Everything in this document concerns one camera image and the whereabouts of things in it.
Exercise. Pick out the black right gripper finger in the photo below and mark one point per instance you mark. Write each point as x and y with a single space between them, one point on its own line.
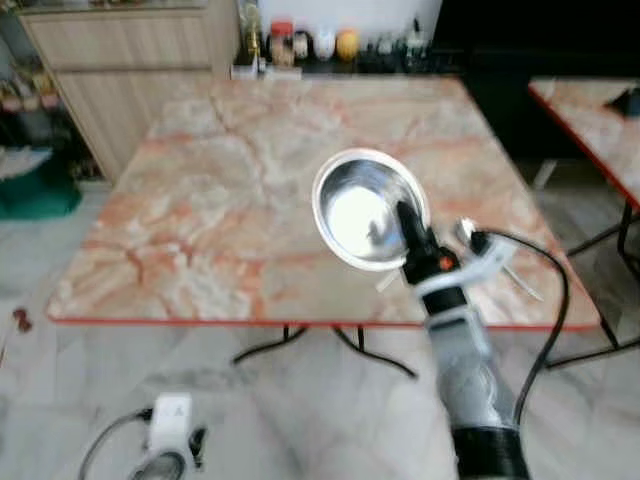
410 226

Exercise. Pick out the shiny steel bowl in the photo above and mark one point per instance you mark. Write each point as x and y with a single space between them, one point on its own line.
350 215

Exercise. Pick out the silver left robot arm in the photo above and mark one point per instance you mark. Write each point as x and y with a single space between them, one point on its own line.
160 468

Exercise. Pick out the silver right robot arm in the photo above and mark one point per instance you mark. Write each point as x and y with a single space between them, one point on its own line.
468 370

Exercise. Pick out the yellow jar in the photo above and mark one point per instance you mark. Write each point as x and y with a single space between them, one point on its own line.
347 45

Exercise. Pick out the large marble pattern folding table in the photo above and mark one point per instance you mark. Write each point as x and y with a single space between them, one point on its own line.
220 200

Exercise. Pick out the white jar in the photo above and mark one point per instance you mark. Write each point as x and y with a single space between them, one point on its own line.
324 44

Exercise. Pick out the red lid jar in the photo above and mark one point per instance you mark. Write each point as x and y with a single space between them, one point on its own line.
283 42

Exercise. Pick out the dark teal object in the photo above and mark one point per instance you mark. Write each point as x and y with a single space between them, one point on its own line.
625 102

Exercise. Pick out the green plastic basin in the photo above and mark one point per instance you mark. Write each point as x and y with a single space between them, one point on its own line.
35 195

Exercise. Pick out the light wooden cabinet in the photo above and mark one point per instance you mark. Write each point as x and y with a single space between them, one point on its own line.
130 70

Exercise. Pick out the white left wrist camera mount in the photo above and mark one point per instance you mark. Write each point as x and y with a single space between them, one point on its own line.
169 418

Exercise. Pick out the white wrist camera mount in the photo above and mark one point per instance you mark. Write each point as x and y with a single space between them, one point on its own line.
480 266
169 418

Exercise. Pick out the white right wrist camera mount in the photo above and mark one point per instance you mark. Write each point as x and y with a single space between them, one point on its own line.
480 266

